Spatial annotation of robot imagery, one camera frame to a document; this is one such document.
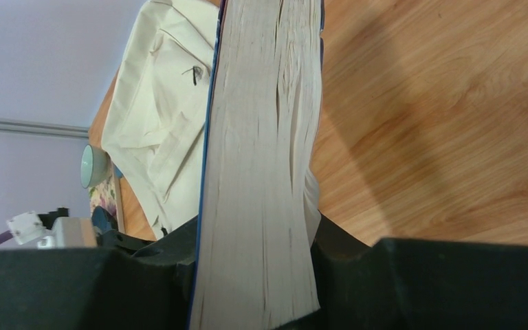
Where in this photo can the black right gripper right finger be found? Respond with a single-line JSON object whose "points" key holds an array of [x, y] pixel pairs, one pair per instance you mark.
{"points": [[416, 284]]}

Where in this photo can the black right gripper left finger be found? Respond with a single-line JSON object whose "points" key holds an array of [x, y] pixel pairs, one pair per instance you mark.
{"points": [[99, 287]]}

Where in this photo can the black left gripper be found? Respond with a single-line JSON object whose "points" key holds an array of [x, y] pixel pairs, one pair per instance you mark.
{"points": [[106, 227]]}

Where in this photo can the beige canvas backpack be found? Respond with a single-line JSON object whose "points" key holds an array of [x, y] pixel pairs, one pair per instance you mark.
{"points": [[154, 131]]}

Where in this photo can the blue cover book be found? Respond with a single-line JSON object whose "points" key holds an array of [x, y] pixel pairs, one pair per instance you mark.
{"points": [[258, 199]]}

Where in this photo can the floral cloth placemat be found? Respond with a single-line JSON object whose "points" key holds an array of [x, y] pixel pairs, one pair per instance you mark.
{"points": [[104, 195]]}

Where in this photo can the small blue wallet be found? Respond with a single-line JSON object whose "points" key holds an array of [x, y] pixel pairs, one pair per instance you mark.
{"points": [[117, 173]]}

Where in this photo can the pale green ceramic bowl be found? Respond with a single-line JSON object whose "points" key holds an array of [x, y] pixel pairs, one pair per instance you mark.
{"points": [[94, 166]]}

